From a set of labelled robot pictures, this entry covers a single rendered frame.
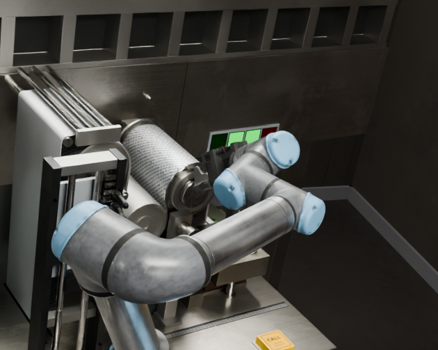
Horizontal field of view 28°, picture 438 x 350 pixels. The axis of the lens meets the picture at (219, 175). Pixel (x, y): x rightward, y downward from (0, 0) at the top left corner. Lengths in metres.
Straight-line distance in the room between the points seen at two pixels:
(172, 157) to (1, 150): 0.42
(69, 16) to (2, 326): 0.75
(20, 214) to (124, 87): 0.43
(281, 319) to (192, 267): 0.94
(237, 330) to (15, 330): 0.55
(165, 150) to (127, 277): 0.79
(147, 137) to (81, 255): 0.80
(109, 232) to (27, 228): 0.70
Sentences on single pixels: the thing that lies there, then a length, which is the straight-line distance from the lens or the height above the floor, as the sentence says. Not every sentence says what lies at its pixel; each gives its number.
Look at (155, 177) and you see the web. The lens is 2.08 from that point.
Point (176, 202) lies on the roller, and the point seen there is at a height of 1.23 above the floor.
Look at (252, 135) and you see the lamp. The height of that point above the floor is 1.19.
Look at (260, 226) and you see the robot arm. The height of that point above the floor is 1.47.
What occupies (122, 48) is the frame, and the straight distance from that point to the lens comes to 2.21.
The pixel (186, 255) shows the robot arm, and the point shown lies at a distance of 1.38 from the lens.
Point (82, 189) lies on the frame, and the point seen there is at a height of 1.36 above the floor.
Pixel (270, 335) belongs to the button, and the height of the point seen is 0.92.
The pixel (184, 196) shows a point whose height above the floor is 1.25.
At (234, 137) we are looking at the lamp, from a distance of 2.51.
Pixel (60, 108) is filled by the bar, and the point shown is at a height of 1.46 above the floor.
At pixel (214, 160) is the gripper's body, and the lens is 1.90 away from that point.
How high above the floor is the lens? 2.23
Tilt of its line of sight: 27 degrees down
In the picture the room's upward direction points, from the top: 11 degrees clockwise
